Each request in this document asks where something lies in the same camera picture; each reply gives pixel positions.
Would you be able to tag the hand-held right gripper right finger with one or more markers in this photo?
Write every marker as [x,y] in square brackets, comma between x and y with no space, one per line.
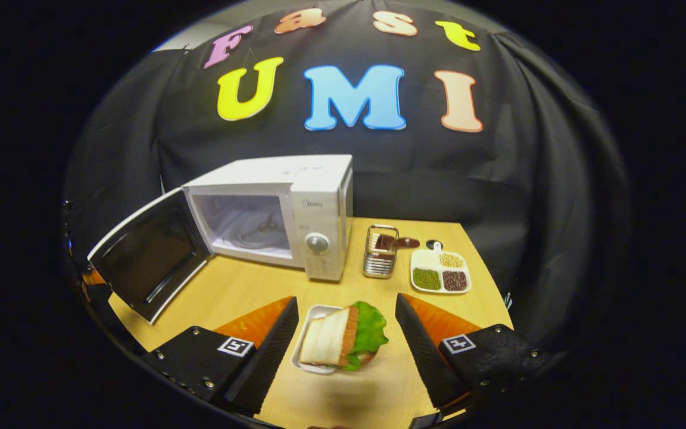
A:
[423,357]

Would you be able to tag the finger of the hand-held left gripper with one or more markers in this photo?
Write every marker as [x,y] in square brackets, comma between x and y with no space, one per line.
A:
[92,277]

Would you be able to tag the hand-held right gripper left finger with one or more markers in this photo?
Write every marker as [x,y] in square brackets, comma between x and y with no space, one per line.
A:
[265,363]

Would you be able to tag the sandwich with lettuce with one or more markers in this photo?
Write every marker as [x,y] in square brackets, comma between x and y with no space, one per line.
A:
[331,339]

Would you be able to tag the white microwave oven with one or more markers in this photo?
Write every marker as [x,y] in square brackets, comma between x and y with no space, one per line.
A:
[325,202]

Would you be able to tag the white rectangular tray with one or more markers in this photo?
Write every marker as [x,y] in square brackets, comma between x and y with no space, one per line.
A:
[319,311]

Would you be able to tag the white divided dish with beans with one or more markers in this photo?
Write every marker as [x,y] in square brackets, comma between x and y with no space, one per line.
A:
[432,259]

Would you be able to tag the brown spoon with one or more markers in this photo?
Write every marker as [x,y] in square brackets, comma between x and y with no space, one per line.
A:
[406,242]

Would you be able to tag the black backdrop cloth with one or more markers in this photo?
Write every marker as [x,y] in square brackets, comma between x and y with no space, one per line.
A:
[527,149]

